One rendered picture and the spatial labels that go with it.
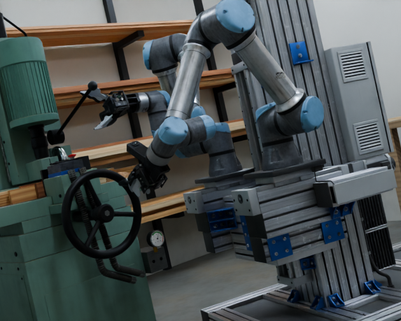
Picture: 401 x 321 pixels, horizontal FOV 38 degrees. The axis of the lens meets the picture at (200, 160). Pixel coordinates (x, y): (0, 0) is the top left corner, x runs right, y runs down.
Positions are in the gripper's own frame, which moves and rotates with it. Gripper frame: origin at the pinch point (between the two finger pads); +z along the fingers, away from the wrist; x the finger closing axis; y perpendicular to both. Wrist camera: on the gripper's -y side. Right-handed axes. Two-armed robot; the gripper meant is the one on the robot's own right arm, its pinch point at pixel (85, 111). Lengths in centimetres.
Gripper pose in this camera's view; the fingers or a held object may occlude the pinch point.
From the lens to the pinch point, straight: 213.4
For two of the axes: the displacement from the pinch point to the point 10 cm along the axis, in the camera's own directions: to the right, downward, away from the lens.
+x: 3.8, 9.0, -2.1
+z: -7.5, 1.6, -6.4
